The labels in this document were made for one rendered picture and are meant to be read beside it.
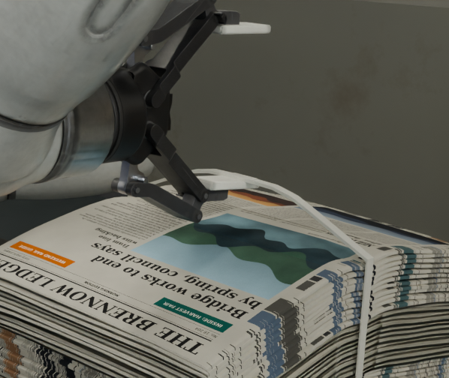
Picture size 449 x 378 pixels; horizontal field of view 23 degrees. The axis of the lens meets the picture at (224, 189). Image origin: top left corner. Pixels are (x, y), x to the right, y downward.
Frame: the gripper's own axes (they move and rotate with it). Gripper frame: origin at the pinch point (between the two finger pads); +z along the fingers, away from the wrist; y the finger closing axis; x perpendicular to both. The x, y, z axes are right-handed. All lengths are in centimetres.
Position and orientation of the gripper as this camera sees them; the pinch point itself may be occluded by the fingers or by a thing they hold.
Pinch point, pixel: (245, 102)
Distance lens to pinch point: 100.9
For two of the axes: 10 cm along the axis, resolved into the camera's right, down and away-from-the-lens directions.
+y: -0.7, 9.7, 2.1
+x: 7.6, 1.9, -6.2
